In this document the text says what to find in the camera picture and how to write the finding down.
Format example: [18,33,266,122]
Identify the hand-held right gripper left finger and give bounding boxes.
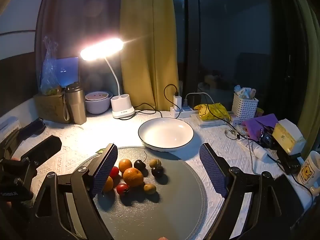
[32,143,118,240]

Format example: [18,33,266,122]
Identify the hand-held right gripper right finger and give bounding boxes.
[199,142,305,240]

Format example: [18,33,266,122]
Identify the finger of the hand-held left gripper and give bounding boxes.
[21,135,62,165]
[0,155,38,202]

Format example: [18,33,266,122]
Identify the small orange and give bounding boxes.
[104,176,114,193]
[118,159,133,173]

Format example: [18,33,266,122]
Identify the bumpy mandarin orange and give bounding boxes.
[122,167,144,187]

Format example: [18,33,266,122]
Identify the dark cherry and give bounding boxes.
[134,151,148,170]
[151,166,164,178]

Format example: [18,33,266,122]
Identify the white plate with black rim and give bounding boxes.
[138,117,194,152]

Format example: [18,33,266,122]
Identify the small black device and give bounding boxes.
[19,118,46,137]

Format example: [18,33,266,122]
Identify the cardboard box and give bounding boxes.
[33,91,72,124]

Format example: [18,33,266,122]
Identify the white cream tube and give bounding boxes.
[237,140,268,160]

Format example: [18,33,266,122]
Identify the white wipes pack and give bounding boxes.
[191,114,227,127]

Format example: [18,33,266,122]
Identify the stainless steel tumbler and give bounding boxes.
[64,82,87,125]

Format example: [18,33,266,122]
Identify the round grey placemat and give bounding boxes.
[66,146,208,240]

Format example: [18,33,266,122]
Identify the yellow printed bag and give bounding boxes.
[194,102,230,121]

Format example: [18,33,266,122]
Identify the lavender bowl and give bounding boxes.
[85,91,113,115]

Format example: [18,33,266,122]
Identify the white power strip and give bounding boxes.
[170,106,200,118]

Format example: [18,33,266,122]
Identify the purple cloth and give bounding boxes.
[241,113,279,141]

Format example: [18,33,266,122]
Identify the white desk lamp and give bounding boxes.
[80,38,135,119]

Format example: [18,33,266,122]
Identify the clear blue plastic bag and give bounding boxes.
[40,36,63,95]

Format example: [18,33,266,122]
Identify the white plastic basket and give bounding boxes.
[231,92,259,120]

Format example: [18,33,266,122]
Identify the black charger box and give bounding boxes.
[276,149,302,175]

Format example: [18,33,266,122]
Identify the tablet with blue screen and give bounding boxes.
[54,57,79,87]

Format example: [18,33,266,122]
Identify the yellow tissue box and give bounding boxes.
[272,119,306,155]

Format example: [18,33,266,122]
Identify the patterned small packets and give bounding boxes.
[234,85,257,99]

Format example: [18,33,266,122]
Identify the white mug with bear print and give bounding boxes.
[292,151,320,197]

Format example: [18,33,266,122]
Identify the yellow curtain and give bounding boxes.
[119,0,180,112]

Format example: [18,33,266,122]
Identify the olive curtain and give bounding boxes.
[287,0,320,153]

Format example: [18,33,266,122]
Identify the thin white cable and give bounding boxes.
[246,135,256,175]

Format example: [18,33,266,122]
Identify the long black cable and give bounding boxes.
[212,109,314,202]

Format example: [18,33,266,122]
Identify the white plug cable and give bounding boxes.
[185,92,216,106]

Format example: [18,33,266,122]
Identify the black lamp cable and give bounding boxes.
[130,102,157,117]

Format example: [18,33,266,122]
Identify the black adapter cable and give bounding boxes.
[164,84,179,118]

